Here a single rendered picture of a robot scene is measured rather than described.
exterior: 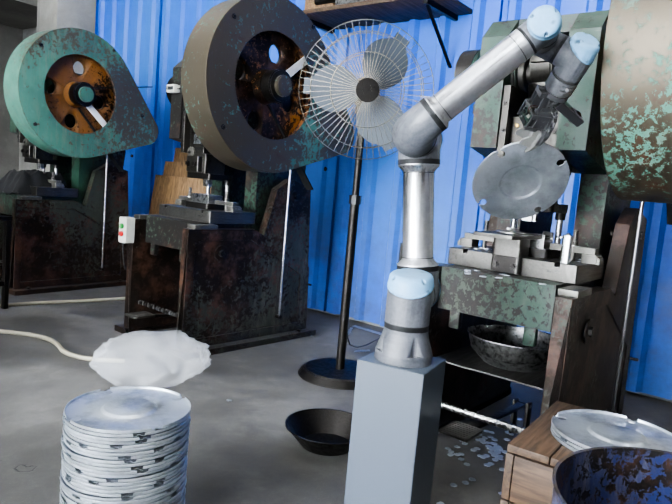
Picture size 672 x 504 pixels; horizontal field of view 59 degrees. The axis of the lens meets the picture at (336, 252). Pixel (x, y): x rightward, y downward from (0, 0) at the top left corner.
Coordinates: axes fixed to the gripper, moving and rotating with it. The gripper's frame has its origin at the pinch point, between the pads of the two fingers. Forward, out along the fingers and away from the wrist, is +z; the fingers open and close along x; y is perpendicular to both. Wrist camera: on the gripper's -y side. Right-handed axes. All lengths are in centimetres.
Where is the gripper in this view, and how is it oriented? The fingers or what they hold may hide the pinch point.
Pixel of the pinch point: (529, 147)
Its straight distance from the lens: 186.2
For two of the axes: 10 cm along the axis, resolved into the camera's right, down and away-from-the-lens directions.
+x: 1.0, 7.9, -6.1
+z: -2.2, 6.1, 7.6
